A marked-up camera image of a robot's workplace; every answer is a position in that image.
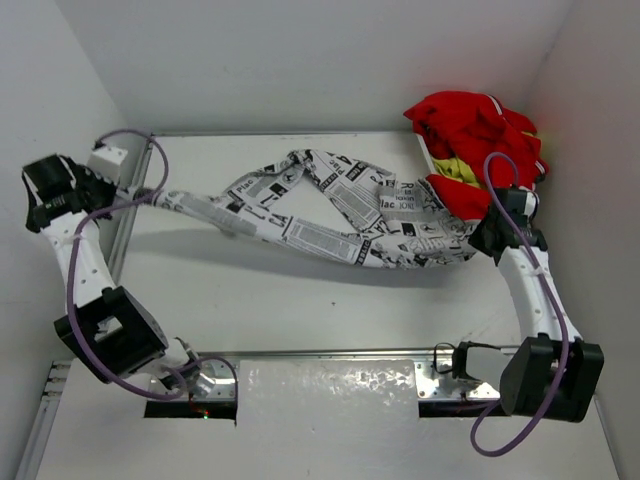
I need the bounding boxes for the newspaper print trousers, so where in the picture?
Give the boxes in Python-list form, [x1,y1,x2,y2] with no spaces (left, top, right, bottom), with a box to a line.
[136,149,476,269]

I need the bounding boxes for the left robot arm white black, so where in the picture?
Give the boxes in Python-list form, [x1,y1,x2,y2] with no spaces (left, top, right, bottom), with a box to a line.
[21,146,199,401]

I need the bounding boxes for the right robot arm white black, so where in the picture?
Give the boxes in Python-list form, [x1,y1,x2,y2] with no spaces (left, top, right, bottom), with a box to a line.
[452,187,604,423]

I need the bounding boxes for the red trousers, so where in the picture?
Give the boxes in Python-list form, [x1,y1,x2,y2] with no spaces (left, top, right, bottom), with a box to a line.
[404,91,549,221]

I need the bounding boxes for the white front cover board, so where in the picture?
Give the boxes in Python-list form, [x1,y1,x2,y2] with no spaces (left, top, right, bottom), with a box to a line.
[38,360,617,479]

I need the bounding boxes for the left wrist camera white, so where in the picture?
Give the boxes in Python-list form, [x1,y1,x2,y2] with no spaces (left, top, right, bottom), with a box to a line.
[87,145,129,183]

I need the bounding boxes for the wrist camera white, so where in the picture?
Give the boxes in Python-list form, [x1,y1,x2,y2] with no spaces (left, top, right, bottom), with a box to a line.
[509,188,539,220]
[87,145,129,183]

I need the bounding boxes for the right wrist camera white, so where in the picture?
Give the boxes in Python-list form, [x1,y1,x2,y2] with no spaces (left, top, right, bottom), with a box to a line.
[509,188,539,220]

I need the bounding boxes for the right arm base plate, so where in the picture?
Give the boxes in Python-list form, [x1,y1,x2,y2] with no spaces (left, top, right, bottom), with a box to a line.
[414,361,499,402]

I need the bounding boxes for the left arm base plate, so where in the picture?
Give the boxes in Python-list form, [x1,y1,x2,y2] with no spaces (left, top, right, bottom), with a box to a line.
[140,355,239,403]

